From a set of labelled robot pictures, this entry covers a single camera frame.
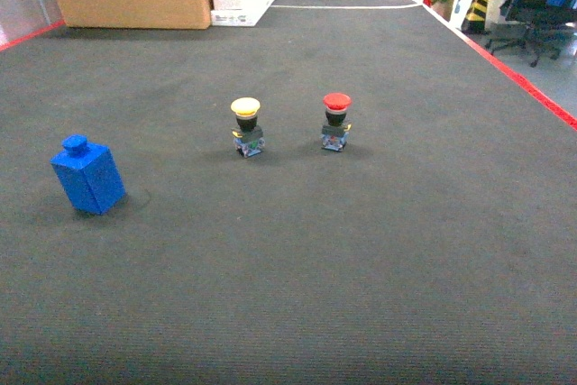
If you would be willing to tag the blue block part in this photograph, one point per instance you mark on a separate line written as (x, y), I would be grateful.
(88, 174)

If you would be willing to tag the black office chair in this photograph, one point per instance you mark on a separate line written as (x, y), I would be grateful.
(543, 20)

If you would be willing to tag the yellow push button switch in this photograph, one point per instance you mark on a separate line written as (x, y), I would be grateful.
(248, 136)

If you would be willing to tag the red push button switch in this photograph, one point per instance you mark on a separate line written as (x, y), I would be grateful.
(335, 130)

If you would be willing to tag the yellow black striped post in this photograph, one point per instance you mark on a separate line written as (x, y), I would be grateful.
(475, 18)

